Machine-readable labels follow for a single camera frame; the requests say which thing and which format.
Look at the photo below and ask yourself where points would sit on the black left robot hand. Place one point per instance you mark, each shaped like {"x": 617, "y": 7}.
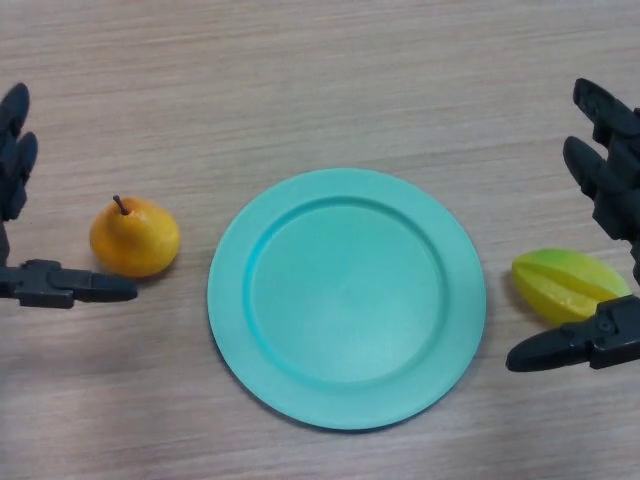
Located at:
{"x": 35, "y": 282}

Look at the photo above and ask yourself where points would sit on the green round plate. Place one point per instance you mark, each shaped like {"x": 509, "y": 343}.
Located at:
{"x": 350, "y": 310}

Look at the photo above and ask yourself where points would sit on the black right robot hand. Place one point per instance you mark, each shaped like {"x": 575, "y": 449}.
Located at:
{"x": 607, "y": 172}

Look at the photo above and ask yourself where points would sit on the yellow-green starfruit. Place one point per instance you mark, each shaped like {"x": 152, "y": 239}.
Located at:
{"x": 560, "y": 282}

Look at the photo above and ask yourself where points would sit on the yellow pear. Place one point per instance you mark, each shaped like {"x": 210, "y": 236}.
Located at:
{"x": 134, "y": 240}

